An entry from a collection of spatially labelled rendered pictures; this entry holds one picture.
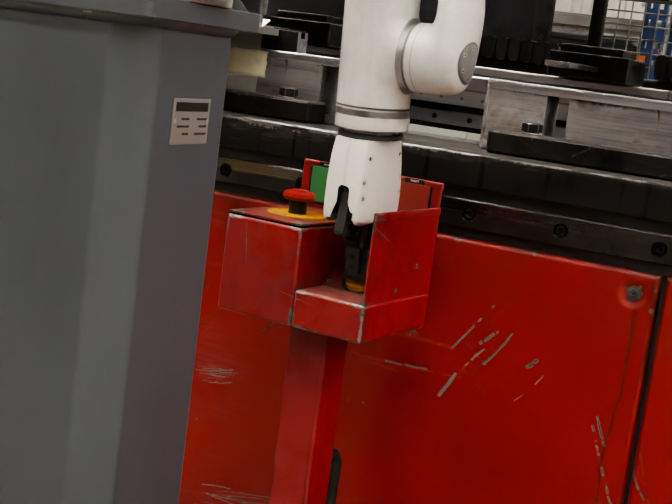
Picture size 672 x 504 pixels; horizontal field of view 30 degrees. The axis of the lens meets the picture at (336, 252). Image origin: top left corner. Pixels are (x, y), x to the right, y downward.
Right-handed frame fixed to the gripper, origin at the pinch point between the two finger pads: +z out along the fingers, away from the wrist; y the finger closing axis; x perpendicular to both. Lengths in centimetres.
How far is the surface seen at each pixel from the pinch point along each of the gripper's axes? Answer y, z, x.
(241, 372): -13.7, 23.1, -25.1
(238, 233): 6.1, -2.0, -13.2
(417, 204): -9.5, -6.2, 2.0
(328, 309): 6.6, 4.3, 0.4
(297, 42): -30.5, -22.0, -30.9
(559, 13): -429, -19, -151
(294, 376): 2.2, 15.0, -6.2
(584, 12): -432, -20, -140
